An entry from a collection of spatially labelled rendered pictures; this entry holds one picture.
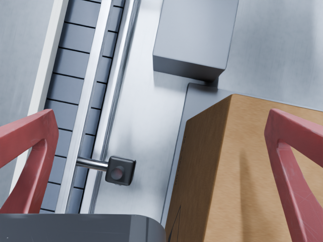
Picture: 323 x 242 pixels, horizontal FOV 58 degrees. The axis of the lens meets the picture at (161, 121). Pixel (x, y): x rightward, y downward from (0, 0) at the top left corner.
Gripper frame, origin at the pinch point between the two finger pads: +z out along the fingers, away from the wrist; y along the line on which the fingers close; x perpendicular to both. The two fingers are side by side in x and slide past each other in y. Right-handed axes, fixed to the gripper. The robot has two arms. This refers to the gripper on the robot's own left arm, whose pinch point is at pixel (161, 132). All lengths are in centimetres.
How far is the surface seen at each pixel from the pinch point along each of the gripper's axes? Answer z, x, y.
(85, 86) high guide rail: 19.9, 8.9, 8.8
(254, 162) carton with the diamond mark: 3.2, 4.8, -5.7
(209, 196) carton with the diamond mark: 2.2, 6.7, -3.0
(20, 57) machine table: 34.4, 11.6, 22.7
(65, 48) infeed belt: 30.9, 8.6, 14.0
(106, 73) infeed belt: 28.5, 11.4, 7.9
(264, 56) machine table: 35.2, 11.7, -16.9
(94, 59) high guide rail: 22.0, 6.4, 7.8
